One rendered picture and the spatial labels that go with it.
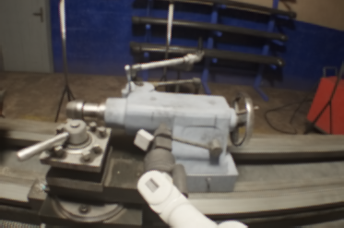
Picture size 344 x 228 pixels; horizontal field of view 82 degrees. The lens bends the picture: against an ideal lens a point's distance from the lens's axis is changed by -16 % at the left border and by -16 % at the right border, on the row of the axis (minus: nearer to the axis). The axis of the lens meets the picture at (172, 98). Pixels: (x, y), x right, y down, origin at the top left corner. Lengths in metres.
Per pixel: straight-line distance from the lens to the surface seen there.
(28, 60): 4.52
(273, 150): 1.31
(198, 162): 0.87
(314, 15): 4.68
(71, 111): 0.89
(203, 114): 0.81
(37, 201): 0.93
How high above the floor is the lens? 1.55
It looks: 27 degrees down
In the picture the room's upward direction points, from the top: 7 degrees clockwise
